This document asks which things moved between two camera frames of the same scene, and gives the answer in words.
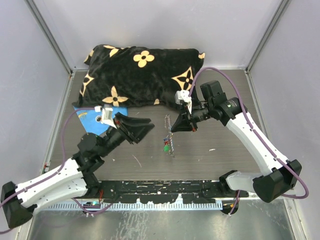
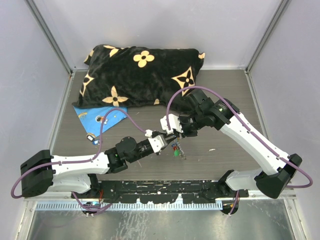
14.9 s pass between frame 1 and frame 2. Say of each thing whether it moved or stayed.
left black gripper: moved
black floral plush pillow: stayed
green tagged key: moved
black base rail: stayed
